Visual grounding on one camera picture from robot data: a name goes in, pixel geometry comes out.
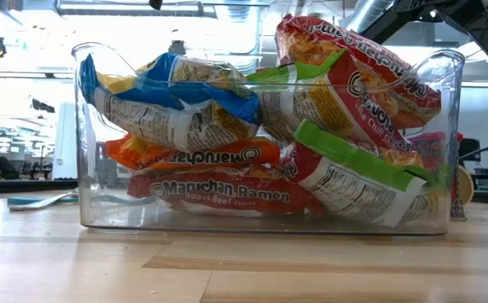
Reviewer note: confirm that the orange ramen packet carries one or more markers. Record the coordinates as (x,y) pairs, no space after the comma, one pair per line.
(210,156)

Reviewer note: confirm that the red Maruchan ramen packet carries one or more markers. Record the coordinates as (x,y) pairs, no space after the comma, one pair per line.
(311,46)
(227,193)

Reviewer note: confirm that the clear plastic bin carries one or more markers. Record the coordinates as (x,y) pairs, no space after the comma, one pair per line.
(269,227)

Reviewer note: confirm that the lime chili ramen packet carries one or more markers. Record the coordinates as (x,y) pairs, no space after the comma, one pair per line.
(311,105)
(353,189)

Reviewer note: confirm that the blue ramen packet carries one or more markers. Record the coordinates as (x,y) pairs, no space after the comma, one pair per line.
(151,122)

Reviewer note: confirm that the red-capped spice jar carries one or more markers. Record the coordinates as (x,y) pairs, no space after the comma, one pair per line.
(427,147)

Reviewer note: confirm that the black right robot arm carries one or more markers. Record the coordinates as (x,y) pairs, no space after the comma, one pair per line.
(479,29)

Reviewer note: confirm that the white pillar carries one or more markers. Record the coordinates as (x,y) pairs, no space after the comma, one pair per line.
(65,143)

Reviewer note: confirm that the black equipment stand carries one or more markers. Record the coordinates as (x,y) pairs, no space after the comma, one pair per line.
(469,147)

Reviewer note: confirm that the teal plastic spatula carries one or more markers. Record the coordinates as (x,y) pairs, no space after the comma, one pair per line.
(21,200)

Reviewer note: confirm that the silver ventilation duct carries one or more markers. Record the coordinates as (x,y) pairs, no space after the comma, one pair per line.
(240,25)
(362,14)

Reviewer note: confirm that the black wall fixture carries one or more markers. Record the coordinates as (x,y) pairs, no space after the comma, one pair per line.
(42,105)

